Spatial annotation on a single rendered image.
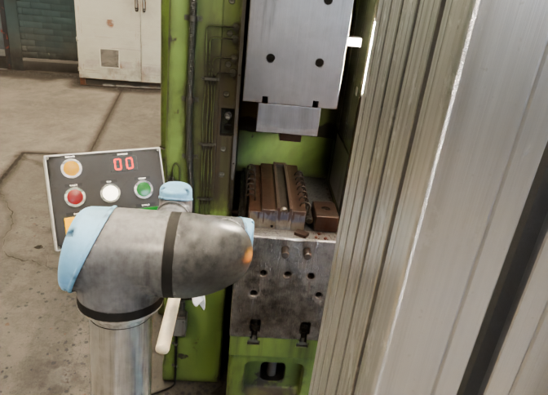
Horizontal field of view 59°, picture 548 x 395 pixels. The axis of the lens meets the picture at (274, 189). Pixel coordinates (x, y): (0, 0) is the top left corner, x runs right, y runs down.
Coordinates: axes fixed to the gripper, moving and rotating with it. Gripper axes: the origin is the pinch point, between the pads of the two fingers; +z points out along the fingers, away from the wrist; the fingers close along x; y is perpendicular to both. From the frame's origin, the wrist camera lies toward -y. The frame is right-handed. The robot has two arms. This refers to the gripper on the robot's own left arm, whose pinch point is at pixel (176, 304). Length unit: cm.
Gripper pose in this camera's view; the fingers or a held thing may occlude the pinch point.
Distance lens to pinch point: 134.6
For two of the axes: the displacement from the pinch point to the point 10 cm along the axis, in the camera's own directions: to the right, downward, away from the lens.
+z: -1.0, 9.0, 4.3
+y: -1.1, 4.1, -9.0
